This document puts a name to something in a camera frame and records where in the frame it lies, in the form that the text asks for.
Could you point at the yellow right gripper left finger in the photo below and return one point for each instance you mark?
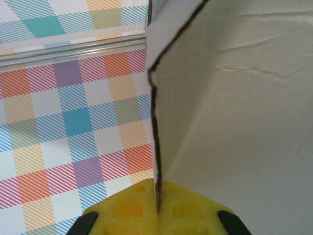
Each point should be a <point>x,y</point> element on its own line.
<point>127,210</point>

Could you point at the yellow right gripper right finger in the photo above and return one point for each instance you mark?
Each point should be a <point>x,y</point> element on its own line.
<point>190,213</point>

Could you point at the white paper box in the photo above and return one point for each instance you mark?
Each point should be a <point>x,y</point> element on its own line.
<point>159,29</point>

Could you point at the aluminium corner post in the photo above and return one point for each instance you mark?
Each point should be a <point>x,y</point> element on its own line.
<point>73,50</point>

